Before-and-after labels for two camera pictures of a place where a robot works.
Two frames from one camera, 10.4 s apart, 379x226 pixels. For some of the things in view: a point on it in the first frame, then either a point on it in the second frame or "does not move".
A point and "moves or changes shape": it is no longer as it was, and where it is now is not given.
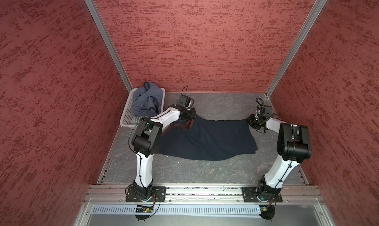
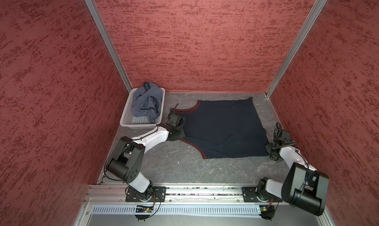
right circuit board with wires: (267, 211) does not move
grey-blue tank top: (147, 100) does not move
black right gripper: (249, 121) -> (268, 147)
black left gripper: (193, 116) -> (182, 134)
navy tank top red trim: (198, 139) moves or changes shape
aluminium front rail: (116, 194) does not move
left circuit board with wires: (143, 212) does not move
